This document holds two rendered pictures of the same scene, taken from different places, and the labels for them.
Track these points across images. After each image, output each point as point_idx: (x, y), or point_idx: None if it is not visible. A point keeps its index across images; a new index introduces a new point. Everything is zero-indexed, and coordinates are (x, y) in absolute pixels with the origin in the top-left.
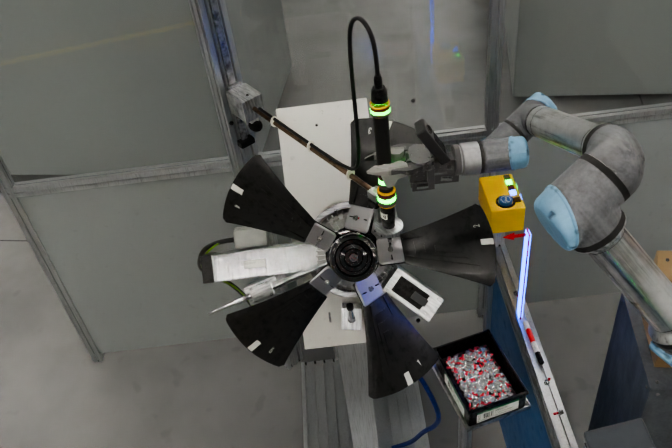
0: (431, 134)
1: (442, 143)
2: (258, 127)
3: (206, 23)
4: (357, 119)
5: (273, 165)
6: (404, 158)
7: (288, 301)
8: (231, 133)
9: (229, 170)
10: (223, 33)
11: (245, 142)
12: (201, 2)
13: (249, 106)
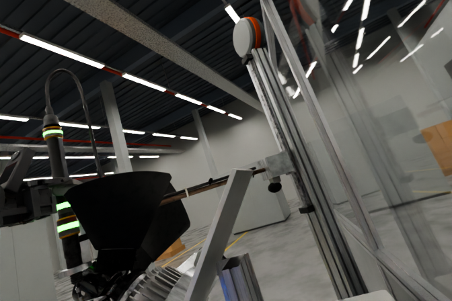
0: (11, 160)
1: (7, 178)
2: (268, 187)
3: (263, 104)
4: (93, 150)
5: (386, 271)
6: (52, 191)
7: None
8: (298, 196)
9: (368, 252)
10: (268, 110)
11: (300, 208)
12: (257, 90)
13: (261, 166)
